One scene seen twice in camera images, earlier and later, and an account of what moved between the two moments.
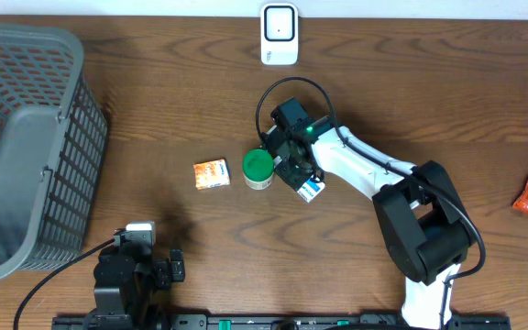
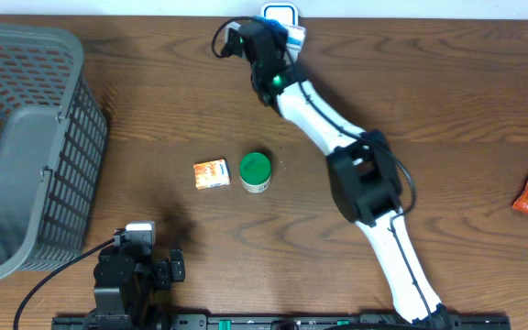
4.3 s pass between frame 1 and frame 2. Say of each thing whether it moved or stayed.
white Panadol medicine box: moved
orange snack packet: stayed
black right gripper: moved
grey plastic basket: stayed
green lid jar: stayed
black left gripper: stayed
